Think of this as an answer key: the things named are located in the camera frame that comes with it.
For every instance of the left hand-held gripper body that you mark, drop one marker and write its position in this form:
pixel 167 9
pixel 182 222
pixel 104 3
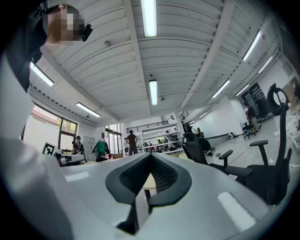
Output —
pixel 62 159

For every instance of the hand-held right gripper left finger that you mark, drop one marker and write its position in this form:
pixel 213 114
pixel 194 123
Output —
pixel 93 187

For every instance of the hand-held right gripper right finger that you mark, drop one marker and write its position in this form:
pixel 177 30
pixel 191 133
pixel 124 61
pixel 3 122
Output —
pixel 206 194

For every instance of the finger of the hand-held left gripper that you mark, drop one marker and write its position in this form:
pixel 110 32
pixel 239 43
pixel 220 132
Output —
pixel 77 159

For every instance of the grey locker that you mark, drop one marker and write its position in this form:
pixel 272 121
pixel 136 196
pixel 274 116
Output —
pixel 88 146

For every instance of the green hanging garment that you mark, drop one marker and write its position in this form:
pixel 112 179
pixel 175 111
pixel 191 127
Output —
pixel 100 147

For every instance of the dark-framed window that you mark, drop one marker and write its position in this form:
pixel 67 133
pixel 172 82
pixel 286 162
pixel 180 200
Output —
pixel 68 133

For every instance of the black mesh office chair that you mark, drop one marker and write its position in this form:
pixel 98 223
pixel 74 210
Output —
pixel 194 152

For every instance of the long ceiling light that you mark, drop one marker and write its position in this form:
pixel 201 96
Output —
pixel 242 89
pixel 252 45
pixel 41 73
pixel 220 88
pixel 87 109
pixel 153 92
pixel 203 114
pixel 149 17
pixel 265 64

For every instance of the round beige table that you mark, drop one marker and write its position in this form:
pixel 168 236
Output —
pixel 150 185

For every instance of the black headrest office chair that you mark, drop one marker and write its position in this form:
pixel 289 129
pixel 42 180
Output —
pixel 267 178

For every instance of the white metal storage rack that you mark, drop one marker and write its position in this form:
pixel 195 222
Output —
pixel 161 140

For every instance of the black mezzanine railing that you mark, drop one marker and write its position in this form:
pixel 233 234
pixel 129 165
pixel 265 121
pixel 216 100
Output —
pixel 147 126

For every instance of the black glass double door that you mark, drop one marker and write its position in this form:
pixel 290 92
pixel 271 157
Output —
pixel 253 98

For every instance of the person's black striped jacket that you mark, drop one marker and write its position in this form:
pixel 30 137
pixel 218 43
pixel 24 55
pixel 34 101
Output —
pixel 25 35

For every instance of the person's head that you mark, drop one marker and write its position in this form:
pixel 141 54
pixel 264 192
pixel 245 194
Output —
pixel 58 25

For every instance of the pile of white frame parts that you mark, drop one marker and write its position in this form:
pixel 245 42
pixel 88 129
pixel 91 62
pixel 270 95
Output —
pixel 293 126

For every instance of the black head-worn camera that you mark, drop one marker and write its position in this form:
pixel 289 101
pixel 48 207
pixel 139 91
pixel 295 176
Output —
pixel 87 31

